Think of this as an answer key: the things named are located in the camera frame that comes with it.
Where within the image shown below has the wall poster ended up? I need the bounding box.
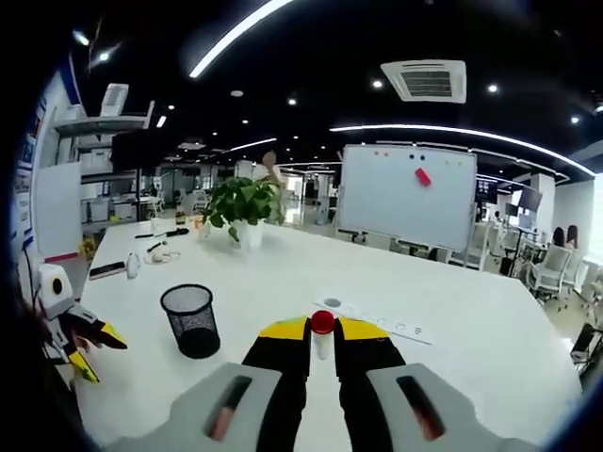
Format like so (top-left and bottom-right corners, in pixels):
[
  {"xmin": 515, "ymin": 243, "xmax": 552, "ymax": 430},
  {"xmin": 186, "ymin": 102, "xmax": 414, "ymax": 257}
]
[{"xmin": 13, "ymin": 70, "xmax": 62, "ymax": 246}]

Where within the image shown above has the person's left hand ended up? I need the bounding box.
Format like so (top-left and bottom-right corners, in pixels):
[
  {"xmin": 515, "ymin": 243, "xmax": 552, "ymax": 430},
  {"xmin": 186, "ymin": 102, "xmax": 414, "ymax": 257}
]
[{"xmin": 70, "ymin": 331, "xmax": 103, "ymax": 352}]

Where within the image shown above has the thin curved ceiling light strip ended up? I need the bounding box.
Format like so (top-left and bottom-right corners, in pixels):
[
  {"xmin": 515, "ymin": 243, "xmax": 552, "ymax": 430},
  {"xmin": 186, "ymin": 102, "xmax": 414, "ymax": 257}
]
[{"xmin": 329, "ymin": 124, "xmax": 597, "ymax": 178}]

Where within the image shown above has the grey metal shelving rack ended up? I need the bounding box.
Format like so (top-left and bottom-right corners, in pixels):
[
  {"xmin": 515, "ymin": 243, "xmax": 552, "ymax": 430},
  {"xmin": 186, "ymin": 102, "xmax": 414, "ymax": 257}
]
[{"xmin": 51, "ymin": 101, "xmax": 156, "ymax": 222}]

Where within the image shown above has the green potted plant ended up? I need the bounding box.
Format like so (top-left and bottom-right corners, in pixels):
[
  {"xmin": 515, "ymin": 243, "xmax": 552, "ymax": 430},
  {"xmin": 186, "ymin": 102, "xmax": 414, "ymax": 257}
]
[{"xmin": 202, "ymin": 176, "xmax": 286, "ymax": 250}]

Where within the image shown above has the black monitor on pole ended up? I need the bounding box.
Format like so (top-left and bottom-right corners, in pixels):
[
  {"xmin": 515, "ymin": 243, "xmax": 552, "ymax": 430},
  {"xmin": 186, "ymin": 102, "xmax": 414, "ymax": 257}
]
[{"xmin": 111, "ymin": 129, "xmax": 164, "ymax": 173}]

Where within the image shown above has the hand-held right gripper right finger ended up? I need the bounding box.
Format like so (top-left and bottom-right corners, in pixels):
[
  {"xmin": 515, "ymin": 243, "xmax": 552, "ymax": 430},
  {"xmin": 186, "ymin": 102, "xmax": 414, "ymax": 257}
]
[{"xmin": 333, "ymin": 315, "xmax": 538, "ymax": 452}]

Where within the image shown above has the white ribbed device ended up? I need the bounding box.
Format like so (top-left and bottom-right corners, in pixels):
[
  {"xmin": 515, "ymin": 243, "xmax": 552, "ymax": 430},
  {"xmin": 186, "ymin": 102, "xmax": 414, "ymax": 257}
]
[{"xmin": 99, "ymin": 83, "xmax": 130, "ymax": 118}]

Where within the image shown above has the group of white office chairs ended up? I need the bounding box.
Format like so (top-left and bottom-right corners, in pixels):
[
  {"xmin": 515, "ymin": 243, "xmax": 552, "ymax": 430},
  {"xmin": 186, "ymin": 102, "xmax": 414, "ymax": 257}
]
[{"xmin": 475, "ymin": 225, "xmax": 603, "ymax": 312}]

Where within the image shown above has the ceiling air conditioner vent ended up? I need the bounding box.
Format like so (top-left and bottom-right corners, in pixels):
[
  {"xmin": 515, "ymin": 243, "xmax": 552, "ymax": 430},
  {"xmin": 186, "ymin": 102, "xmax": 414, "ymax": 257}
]
[{"xmin": 380, "ymin": 59, "xmax": 467, "ymax": 104}]

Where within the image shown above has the white rolling whiteboard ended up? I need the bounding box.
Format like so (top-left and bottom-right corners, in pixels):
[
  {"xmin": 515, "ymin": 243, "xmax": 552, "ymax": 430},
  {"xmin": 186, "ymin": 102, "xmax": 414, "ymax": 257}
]
[{"xmin": 336, "ymin": 143, "xmax": 479, "ymax": 253}]

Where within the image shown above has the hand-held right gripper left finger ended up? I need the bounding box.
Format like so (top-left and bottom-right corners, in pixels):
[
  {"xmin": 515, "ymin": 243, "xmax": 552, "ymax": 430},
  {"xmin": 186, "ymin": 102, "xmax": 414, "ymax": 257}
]
[{"xmin": 101, "ymin": 315, "xmax": 313, "ymax": 452}]

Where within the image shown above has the long curved ceiling light strip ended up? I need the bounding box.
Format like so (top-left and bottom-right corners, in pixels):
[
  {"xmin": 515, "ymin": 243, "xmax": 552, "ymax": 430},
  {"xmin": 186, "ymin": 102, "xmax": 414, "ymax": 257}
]
[{"xmin": 187, "ymin": 0, "xmax": 294, "ymax": 79}]

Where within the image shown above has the clear round dish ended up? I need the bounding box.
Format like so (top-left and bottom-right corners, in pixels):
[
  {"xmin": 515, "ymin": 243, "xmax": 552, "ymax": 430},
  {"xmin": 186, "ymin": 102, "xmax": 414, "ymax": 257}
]
[{"xmin": 143, "ymin": 249, "xmax": 182, "ymax": 266}]

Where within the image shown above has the black mesh pen holder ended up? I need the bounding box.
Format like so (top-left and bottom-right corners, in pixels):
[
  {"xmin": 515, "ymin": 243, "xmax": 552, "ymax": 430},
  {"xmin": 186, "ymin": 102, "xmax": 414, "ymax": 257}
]
[{"xmin": 159, "ymin": 282, "xmax": 221, "ymax": 360}]

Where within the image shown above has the white standing panel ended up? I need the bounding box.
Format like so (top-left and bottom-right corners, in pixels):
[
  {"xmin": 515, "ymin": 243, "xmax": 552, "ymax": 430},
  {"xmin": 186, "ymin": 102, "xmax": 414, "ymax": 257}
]
[{"xmin": 35, "ymin": 162, "xmax": 82, "ymax": 263}]

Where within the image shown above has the black smartphone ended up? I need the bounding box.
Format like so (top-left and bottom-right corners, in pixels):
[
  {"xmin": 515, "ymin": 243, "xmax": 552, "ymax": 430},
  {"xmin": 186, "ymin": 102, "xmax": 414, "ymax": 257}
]
[{"xmin": 88, "ymin": 261, "xmax": 127, "ymax": 282}]

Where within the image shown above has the red cap whiteboard marker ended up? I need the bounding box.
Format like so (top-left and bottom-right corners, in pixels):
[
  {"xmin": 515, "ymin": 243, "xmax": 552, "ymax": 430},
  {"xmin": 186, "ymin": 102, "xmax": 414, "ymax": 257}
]
[{"xmin": 309, "ymin": 309, "xmax": 336, "ymax": 362}]

